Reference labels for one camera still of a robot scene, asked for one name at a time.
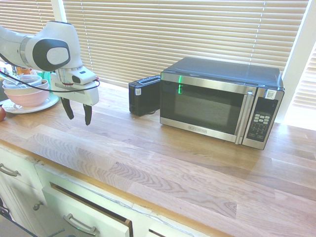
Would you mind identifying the silver drawer handle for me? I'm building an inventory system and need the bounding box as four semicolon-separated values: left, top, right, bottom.
62;213;99;236

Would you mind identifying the stainless steel black microwave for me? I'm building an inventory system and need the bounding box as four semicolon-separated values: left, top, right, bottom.
159;57;285;151

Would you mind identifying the white plate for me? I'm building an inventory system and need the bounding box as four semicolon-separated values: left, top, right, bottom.
1;94;60;114

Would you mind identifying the narrow beige window blind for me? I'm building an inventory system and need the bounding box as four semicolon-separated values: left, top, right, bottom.
0;0;55;35

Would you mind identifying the black toaster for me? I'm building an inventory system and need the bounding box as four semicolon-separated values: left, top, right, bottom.
128;75;161;117

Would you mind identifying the clear plastic container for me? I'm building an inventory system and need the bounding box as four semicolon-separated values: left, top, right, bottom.
2;74;43;90

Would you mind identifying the white window blind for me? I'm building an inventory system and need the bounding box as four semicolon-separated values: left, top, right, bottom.
291;41;316;112

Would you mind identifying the pink bowl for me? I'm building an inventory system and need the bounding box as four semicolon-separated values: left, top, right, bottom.
4;86;53;108

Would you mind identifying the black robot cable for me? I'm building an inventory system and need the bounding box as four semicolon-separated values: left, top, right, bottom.
0;52;101;93

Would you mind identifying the white closed drawer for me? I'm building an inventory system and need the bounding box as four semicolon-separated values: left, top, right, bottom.
0;146;38;188

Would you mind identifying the white open drawer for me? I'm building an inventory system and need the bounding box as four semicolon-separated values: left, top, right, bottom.
41;182;133;237

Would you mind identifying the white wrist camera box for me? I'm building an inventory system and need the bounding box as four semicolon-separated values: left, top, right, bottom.
71;67;97;86

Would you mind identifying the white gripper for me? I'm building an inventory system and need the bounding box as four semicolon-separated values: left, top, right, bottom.
52;69;100;126

